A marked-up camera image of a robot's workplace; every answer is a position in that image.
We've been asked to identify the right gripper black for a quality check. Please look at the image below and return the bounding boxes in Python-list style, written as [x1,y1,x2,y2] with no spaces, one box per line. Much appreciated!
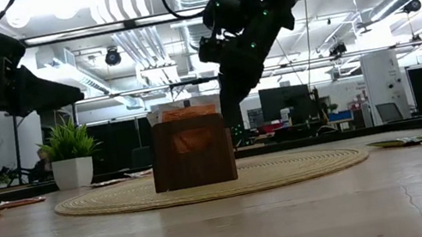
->
[196,25,282,135]

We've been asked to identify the brown wooden tea box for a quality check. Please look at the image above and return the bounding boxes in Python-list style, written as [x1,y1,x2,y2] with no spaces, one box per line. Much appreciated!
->
[144,111,240,195]

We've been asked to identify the orange white Tazo tea packet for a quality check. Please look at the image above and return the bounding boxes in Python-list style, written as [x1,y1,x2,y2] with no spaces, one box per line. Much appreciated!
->
[144,93,223,127]
[160,101,225,157]

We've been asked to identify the black computer monitor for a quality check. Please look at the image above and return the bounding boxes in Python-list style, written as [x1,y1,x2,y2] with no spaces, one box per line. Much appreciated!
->
[256,80,317,129]

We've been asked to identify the red desk items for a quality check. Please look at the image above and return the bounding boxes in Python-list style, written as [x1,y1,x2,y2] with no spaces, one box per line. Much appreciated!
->
[261,121,283,135]

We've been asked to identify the black support pole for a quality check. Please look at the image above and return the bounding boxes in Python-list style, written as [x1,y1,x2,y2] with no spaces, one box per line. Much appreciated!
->
[9,116,27,173]

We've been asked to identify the person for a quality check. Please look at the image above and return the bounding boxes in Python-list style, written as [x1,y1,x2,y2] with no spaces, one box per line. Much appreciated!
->
[31,146,55,183]

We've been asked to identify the black ceiling spotlight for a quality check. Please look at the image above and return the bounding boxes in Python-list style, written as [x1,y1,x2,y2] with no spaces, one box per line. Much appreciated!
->
[401,0,422,15]
[102,45,124,68]
[327,41,349,58]

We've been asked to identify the green plant in white pot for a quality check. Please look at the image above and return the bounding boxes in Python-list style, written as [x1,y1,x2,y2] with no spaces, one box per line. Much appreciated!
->
[33,112,109,195]

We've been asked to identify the round white pendant lamp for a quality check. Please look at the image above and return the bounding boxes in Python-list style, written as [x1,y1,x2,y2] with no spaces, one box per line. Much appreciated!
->
[50,0,81,23]
[2,0,33,32]

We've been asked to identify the blue storage bin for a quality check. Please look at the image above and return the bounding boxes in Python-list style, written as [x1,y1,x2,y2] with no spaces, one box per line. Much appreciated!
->
[326,108,354,125]

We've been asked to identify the black overhead crossbar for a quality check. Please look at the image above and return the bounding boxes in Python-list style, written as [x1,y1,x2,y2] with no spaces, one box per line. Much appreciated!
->
[0,0,307,55]

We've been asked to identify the grey office chair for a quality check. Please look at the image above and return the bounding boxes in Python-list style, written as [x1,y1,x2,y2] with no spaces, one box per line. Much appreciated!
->
[374,100,405,125]
[128,145,154,170]

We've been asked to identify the round woven straw placemat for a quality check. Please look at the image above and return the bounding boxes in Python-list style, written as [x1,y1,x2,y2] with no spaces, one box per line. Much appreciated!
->
[51,137,374,228]

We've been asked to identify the white pillar cabinet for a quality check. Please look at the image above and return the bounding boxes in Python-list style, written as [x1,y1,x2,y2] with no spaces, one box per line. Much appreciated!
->
[358,47,411,127]

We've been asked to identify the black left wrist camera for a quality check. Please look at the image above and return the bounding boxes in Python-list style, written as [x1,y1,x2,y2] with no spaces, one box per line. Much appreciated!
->
[0,26,30,70]

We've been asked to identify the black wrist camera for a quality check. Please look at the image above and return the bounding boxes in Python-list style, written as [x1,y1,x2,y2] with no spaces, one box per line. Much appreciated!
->
[0,26,30,70]
[198,0,251,39]

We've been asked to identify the white ceiling air duct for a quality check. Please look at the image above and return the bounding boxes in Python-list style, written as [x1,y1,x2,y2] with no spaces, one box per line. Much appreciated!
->
[167,0,226,55]

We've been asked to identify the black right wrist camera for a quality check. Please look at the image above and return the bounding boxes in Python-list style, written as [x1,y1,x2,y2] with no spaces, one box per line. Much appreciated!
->
[198,0,251,39]

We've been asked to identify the thin black background rail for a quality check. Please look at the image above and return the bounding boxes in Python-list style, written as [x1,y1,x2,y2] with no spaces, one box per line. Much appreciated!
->
[3,37,422,120]

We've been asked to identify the black aluminium table frame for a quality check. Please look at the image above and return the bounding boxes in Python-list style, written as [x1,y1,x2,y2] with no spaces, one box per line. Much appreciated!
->
[0,115,422,208]

